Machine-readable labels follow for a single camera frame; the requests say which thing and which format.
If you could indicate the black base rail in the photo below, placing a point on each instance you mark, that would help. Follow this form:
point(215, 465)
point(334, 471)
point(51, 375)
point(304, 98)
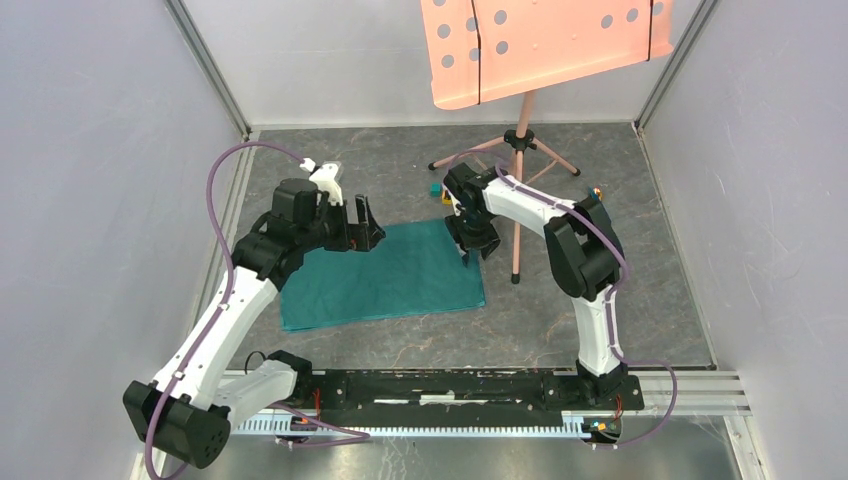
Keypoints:
point(338, 407)

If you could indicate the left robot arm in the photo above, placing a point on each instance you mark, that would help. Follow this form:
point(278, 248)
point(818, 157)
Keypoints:
point(185, 411)

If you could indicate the pink music stand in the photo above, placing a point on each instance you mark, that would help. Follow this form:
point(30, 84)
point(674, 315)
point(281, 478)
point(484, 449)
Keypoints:
point(482, 51)

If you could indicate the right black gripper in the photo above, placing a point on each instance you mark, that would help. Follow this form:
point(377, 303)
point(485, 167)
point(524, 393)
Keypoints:
point(488, 242)

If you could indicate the teal cloth napkin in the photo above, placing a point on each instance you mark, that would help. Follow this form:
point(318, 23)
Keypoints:
point(415, 270)

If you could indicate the teal cube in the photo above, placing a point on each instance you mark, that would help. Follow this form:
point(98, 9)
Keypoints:
point(436, 190)

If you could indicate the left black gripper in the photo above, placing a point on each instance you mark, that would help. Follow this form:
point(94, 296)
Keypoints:
point(351, 237)

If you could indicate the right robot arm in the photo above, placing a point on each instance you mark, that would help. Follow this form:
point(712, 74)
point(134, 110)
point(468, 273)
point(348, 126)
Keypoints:
point(584, 253)

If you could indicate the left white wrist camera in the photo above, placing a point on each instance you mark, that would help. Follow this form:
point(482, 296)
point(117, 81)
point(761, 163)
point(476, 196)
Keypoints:
point(327, 177)

